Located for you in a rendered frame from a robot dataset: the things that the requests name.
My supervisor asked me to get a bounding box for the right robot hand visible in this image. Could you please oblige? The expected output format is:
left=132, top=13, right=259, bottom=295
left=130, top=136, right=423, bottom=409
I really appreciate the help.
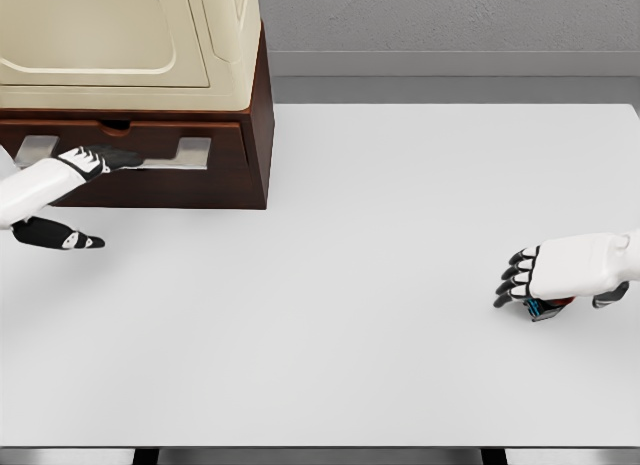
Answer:
left=492, top=232, right=631, bottom=310

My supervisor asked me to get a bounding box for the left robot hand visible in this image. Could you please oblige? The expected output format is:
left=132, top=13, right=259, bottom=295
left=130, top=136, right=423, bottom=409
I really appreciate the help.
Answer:
left=0, top=144, right=144, bottom=253

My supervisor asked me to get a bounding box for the small black switch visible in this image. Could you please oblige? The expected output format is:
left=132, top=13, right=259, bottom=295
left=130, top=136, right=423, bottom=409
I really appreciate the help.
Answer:
left=522, top=295, right=576, bottom=324

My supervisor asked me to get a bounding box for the brown drawer with metal handle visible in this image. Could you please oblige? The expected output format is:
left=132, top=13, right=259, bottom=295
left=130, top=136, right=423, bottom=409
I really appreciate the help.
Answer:
left=0, top=118, right=251, bottom=209

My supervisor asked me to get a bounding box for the beige and brown cabinet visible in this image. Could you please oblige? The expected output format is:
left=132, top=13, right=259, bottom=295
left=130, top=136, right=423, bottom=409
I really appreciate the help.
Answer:
left=0, top=0, right=276, bottom=210

